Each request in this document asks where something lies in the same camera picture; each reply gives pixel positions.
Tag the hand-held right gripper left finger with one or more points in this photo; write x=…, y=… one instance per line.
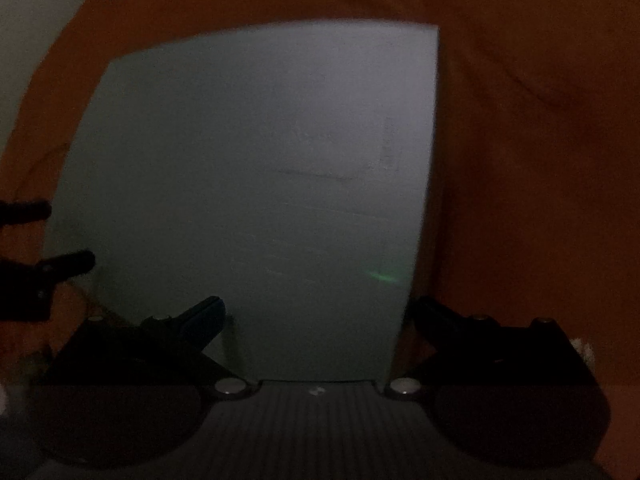
x=205, y=322

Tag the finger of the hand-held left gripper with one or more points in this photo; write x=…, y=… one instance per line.
x=25, y=212
x=30, y=285

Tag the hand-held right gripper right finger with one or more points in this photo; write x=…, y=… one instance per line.
x=425, y=317

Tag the white board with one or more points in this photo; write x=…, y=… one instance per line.
x=250, y=160

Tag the orange blanket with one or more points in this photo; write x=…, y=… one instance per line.
x=525, y=160

